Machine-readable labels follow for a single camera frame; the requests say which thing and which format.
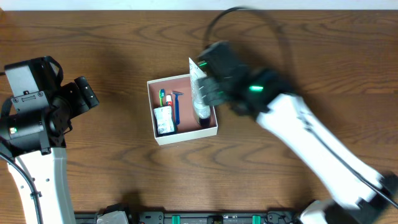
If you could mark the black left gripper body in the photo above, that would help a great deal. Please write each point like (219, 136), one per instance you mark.
(86, 91)

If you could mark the red green toothpaste tube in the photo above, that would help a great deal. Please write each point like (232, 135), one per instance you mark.
(170, 102)

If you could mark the white bamboo print lotion tube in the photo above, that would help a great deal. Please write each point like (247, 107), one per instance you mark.
(195, 74)

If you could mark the clear spray bottle dark base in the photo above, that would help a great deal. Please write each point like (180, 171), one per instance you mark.
(202, 113)

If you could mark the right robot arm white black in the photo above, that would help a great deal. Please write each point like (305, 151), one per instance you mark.
(359, 193)

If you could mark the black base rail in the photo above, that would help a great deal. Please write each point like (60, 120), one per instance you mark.
(217, 217)

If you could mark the green toothbrush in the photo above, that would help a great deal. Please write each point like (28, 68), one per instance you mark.
(161, 96)

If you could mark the blue disposable razor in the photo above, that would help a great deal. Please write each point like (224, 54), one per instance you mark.
(176, 104)

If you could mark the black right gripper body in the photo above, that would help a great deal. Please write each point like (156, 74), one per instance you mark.
(212, 90)

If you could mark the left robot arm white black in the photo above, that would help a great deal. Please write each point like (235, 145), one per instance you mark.
(34, 121)

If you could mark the white box pink interior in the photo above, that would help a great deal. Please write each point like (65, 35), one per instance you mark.
(189, 128)

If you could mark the green white soap bar pack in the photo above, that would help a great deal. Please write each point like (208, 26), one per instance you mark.
(164, 120)

